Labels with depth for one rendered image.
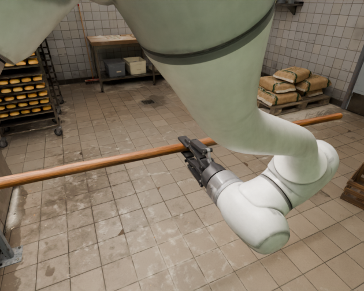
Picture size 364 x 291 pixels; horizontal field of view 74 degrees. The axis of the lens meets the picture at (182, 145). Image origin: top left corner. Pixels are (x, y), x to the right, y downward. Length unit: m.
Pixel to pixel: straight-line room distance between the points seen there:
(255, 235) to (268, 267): 1.40
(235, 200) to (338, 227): 1.86
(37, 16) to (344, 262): 2.12
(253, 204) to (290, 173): 0.10
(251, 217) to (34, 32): 0.46
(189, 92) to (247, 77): 0.04
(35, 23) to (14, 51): 0.03
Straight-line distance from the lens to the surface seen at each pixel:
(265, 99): 4.03
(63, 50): 5.63
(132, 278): 1.82
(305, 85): 4.35
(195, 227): 2.03
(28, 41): 0.24
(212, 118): 0.22
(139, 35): 0.17
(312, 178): 0.55
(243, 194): 0.55
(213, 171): 0.64
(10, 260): 2.19
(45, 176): 0.73
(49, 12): 0.24
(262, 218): 0.52
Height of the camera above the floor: 1.55
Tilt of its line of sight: 31 degrees down
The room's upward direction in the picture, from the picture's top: straight up
